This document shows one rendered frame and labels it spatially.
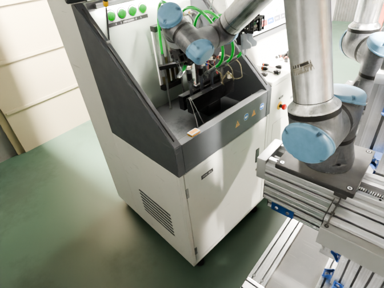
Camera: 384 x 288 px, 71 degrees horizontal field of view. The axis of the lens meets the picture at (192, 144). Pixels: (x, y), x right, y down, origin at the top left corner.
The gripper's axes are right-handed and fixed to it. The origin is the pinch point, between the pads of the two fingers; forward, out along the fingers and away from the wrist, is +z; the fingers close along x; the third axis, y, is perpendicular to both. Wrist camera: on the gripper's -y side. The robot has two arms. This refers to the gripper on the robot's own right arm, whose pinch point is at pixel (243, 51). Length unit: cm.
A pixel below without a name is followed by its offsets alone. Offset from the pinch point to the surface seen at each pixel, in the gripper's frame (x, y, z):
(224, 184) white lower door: -11, -3, 70
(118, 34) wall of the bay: -24, -57, -6
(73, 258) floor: -89, -70, 123
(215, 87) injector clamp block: 7.5, -23.7, 25.1
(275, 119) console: 37, -3, 51
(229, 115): -6.1, -2.6, 28.3
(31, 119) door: -53, -232, 92
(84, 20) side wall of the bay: -41, -51, -16
